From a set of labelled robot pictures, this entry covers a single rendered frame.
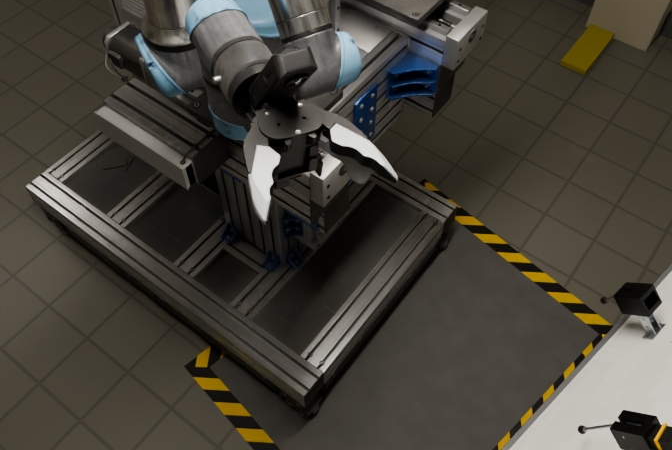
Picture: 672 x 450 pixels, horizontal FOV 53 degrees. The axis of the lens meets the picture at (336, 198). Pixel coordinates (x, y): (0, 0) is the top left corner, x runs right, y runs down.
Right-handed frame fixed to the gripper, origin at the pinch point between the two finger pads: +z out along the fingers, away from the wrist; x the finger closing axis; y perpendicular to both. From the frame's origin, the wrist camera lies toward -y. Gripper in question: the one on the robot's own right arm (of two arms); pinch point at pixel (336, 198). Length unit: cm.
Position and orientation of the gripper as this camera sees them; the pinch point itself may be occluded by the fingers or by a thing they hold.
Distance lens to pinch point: 68.1
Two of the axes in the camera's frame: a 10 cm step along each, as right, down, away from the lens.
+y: -1.2, 6.4, 7.6
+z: 4.6, 7.1, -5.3
